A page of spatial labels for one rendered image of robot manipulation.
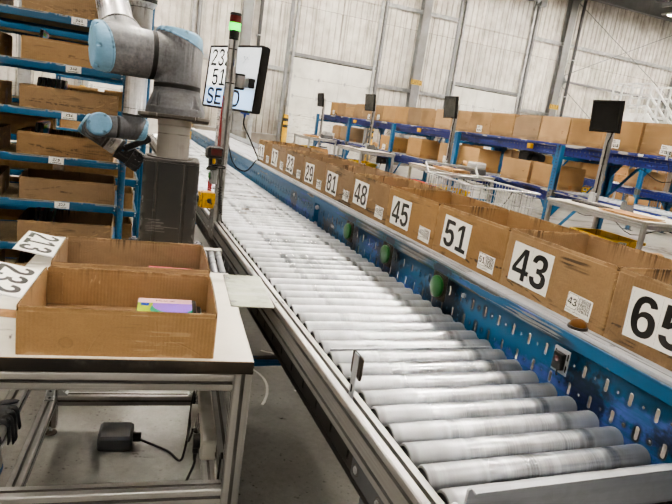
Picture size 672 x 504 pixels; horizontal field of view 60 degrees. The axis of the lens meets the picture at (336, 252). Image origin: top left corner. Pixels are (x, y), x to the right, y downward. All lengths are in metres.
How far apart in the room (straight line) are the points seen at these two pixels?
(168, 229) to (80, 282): 0.56
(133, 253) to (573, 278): 1.22
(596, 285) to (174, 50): 1.40
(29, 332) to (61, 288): 0.27
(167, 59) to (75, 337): 1.02
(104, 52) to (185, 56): 0.24
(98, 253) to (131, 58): 0.60
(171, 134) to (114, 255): 0.45
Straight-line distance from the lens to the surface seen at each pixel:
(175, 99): 1.97
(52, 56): 2.91
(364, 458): 1.12
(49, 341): 1.28
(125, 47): 1.96
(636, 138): 7.58
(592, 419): 1.38
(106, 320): 1.25
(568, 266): 1.53
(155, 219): 2.00
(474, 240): 1.84
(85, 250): 1.83
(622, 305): 1.42
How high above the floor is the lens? 1.28
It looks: 13 degrees down
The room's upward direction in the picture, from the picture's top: 8 degrees clockwise
